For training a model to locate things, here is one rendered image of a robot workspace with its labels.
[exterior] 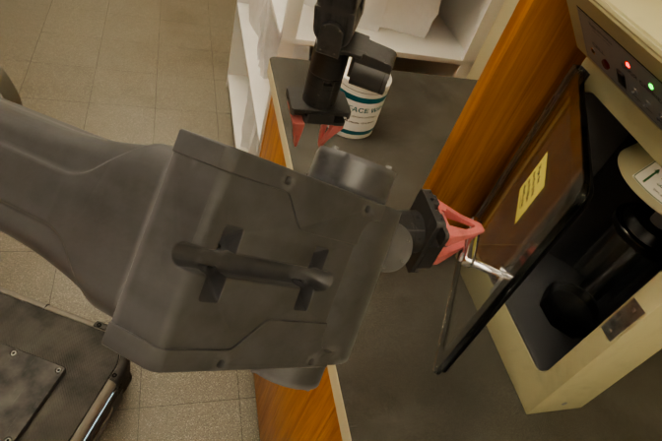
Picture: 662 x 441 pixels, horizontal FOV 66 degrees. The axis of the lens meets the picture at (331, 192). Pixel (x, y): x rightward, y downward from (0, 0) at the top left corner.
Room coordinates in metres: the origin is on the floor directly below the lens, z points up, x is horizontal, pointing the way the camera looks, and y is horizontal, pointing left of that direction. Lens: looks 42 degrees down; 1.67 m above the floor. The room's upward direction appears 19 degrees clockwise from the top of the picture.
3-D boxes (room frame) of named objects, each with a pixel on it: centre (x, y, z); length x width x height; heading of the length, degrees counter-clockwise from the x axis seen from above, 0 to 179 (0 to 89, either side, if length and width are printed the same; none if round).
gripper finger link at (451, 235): (0.52, -0.17, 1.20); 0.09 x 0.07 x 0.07; 115
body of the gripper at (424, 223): (0.49, -0.10, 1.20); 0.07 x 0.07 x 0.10; 25
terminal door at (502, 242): (0.58, -0.25, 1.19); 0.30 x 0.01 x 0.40; 173
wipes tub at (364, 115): (1.06, 0.02, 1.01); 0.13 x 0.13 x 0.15
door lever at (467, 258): (0.51, -0.22, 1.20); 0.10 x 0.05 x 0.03; 173
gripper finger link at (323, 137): (0.73, 0.06, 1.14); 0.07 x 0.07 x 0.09; 25
